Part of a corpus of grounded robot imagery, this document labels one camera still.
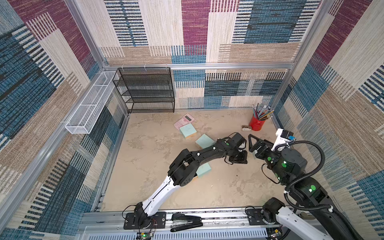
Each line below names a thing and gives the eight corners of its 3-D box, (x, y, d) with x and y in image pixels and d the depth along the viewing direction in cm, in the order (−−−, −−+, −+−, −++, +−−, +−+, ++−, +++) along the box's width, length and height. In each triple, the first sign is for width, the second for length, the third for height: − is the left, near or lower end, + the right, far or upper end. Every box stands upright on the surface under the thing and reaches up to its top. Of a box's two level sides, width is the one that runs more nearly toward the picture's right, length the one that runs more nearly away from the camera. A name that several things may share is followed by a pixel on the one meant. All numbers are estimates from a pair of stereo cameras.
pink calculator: (179, 131, 110) (178, 129, 108) (172, 124, 114) (171, 122, 112) (194, 120, 116) (194, 118, 114) (187, 114, 120) (187, 112, 119)
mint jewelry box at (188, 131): (185, 139, 104) (185, 137, 102) (179, 130, 109) (179, 128, 107) (197, 133, 107) (197, 131, 105) (190, 125, 112) (190, 122, 110)
